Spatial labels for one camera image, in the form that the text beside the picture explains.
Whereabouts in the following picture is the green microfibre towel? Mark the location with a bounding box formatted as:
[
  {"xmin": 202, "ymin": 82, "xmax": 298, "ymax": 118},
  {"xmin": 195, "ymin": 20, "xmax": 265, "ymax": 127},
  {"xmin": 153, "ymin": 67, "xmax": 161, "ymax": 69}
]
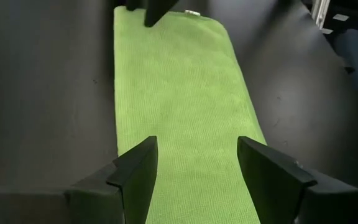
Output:
[{"xmin": 113, "ymin": 6, "xmax": 267, "ymax": 224}]

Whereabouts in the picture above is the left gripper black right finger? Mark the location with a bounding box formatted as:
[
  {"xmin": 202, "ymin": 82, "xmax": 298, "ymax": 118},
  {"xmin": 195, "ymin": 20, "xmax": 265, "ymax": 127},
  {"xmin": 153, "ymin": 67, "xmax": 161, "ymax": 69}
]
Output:
[{"xmin": 237, "ymin": 136, "xmax": 358, "ymax": 224}]

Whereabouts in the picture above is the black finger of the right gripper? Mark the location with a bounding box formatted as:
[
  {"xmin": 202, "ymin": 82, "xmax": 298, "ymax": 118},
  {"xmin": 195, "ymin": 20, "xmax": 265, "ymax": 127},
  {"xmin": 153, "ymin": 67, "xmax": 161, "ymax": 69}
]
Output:
[
  {"xmin": 144, "ymin": 0, "xmax": 180, "ymax": 28},
  {"xmin": 126, "ymin": 0, "xmax": 145, "ymax": 12}
]

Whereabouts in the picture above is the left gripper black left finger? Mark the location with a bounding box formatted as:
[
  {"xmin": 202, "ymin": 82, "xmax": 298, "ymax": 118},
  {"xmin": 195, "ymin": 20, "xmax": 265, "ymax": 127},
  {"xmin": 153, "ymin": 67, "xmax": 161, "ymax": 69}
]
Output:
[{"xmin": 0, "ymin": 136, "xmax": 158, "ymax": 224}]

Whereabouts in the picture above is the silver frame post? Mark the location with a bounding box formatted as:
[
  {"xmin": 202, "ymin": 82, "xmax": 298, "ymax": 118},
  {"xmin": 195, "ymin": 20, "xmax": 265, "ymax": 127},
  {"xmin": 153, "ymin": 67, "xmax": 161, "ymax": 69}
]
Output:
[{"xmin": 311, "ymin": 0, "xmax": 331, "ymax": 29}]

